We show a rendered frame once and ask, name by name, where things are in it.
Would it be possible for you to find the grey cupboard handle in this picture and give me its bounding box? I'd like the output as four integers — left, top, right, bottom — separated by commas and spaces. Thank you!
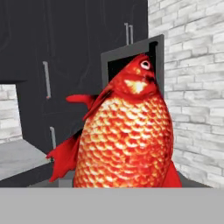
123, 22, 130, 46
42, 60, 53, 101
48, 126, 58, 151

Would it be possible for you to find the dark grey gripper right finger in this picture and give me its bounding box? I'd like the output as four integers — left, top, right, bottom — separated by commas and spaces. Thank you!
174, 171, 212, 188

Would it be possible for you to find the red orange scaly fish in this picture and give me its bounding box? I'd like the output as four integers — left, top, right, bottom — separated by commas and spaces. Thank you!
45, 52, 183, 188

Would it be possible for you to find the grey microwave oven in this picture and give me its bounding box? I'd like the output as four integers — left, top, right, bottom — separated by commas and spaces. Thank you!
100, 34, 165, 98

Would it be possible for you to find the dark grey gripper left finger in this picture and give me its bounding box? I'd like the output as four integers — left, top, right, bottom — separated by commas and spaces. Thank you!
29, 171, 75, 188

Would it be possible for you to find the black cupboard door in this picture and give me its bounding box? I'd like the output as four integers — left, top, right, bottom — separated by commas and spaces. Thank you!
20, 112, 86, 156
53, 0, 130, 102
128, 0, 149, 46
0, 0, 57, 117

